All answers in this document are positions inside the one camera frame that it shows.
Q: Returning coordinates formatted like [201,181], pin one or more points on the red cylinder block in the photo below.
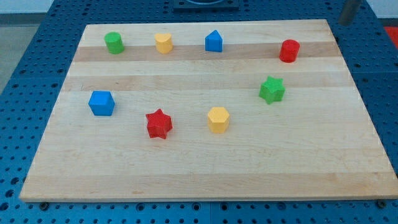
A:
[289,51]

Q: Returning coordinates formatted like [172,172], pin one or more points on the red star block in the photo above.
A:
[158,124]

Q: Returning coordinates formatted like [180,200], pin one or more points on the green star block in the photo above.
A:
[272,90]

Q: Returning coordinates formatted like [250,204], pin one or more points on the yellow hexagon block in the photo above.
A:
[218,119]

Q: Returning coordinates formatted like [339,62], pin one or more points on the wooden board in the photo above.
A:
[318,143]

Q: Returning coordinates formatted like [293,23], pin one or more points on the blue triangle block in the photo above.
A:
[214,42]

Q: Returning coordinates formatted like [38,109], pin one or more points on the yellow heart block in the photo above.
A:
[163,43]

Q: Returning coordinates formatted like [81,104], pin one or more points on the blue cube block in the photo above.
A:
[101,103]

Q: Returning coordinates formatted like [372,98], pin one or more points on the green cylinder block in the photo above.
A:
[114,42]

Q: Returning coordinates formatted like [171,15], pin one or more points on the grey metal pusher rod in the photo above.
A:
[349,11]

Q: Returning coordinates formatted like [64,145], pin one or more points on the red object at edge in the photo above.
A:
[393,34]

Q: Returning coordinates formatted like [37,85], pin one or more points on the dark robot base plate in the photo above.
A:
[183,5]

